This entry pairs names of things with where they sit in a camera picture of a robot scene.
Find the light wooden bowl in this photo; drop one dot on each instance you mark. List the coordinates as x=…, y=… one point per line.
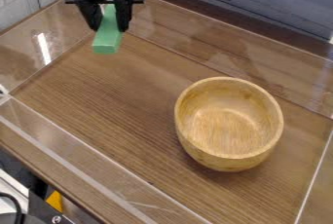
x=228, y=123

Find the green rectangular block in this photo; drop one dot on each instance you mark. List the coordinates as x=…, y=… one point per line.
x=108, y=36

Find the clear acrylic enclosure walls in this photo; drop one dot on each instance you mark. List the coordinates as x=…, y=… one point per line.
x=85, y=118

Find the black device with knob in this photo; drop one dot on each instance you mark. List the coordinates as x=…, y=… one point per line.
x=40, y=213

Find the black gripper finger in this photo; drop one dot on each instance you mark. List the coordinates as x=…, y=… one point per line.
x=91, y=12
x=123, y=14

